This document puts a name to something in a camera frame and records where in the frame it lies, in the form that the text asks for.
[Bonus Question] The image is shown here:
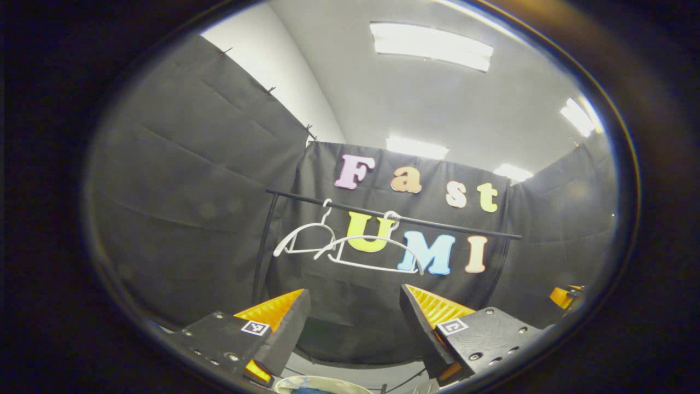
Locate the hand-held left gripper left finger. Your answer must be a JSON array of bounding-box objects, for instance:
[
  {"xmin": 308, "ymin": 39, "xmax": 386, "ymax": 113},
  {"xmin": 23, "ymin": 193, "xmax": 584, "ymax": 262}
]
[{"xmin": 170, "ymin": 288, "xmax": 311, "ymax": 386}]

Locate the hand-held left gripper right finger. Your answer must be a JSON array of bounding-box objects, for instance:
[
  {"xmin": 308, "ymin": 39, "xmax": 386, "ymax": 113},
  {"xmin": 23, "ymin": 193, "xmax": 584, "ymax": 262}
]
[{"xmin": 399, "ymin": 283, "xmax": 547, "ymax": 384}]

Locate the round beige laundry hamper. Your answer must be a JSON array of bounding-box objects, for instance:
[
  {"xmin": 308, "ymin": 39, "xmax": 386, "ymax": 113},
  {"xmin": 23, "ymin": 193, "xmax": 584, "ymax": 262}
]
[{"xmin": 273, "ymin": 375, "xmax": 383, "ymax": 394}]

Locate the white plastic hanger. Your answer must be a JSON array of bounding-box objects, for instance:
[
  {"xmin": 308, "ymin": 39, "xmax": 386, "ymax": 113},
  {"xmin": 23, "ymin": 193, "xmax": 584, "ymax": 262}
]
[
  {"xmin": 327, "ymin": 211, "xmax": 424, "ymax": 275},
  {"xmin": 272, "ymin": 199, "xmax": 337, "ymax": 258}
]

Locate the black clothes rack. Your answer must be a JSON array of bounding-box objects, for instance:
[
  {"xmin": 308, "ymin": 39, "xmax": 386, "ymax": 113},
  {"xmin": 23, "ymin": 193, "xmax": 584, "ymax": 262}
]
[{"xmin": 252, "ymin": 189, "xmax": 523, "ymax": 367}]

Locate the black backdrop cloth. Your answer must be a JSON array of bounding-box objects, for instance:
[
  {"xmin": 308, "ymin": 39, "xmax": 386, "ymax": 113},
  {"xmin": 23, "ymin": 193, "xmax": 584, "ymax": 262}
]
[{"xmin": 86, "ymin": 34, "xmax": 619, "ymax": 364}]

